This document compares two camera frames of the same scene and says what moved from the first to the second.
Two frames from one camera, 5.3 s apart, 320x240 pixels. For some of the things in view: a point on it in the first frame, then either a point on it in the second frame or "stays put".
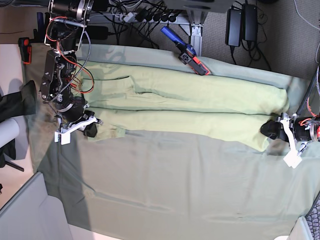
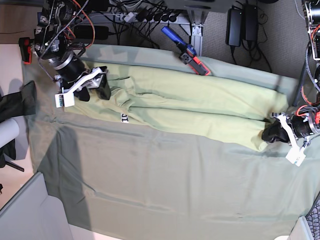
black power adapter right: x=250 y=22 stays put
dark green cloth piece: x=21 y=103 stays put
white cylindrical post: x=9 y=129 stays put
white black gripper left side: x=87 y=118 to x=96 y=78
